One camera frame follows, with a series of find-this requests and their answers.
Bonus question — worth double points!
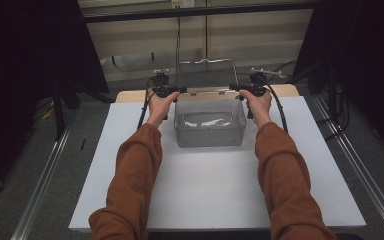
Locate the right hand-held gripper black cable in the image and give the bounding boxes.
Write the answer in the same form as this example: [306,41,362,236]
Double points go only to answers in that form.
[256,73,289,134]

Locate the black horizontal bar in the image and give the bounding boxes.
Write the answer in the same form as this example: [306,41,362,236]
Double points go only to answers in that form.
[83,1,316,24]

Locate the clear plastic box lid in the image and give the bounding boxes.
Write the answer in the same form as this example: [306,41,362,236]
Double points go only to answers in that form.
[175,58,240,97]

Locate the aluminium floor rail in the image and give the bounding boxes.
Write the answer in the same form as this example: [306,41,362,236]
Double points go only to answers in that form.
[10,124,73,240]
[313,94,384,239]

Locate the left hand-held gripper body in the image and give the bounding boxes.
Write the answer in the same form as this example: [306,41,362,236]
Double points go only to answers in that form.
[150,68,178,99]

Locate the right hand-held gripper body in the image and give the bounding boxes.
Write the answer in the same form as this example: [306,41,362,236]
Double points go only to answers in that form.
[243,67,283,98]

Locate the wooden table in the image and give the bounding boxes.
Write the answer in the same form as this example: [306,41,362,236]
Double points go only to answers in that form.
[115,83,300,104]

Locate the left hand-held gripper black cable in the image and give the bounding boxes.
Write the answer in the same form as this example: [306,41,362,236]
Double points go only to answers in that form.
[136,78,156,131]

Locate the person's right hand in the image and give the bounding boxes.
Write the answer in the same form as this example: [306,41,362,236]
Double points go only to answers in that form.
[238,88,273,130]

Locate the black metal stand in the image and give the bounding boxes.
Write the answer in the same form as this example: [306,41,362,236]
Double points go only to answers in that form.
[53,83,81,142]

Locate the person's left hand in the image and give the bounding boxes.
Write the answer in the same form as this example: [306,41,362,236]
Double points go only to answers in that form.
[145,87,182,130]

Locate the long black floor cable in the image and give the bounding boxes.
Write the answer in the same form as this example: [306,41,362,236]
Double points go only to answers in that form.
[175,16,297,86]

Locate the black curtain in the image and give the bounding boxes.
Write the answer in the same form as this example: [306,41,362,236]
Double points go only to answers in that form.
[293,0,384,164]
[0,0,110,208]

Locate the bundle of black cables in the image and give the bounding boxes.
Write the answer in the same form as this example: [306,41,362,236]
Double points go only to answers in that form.
[316,76,352,141]

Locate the clear plastic storage box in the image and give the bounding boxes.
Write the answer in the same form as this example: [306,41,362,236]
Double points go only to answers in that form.
[173,94,248,149]

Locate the hand-held gripper black cable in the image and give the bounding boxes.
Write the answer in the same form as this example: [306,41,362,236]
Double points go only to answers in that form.
[136,78,156,131]
[256,73,289,134]

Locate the white table board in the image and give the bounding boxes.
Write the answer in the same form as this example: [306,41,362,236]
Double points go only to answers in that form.
[68,95,367,231]

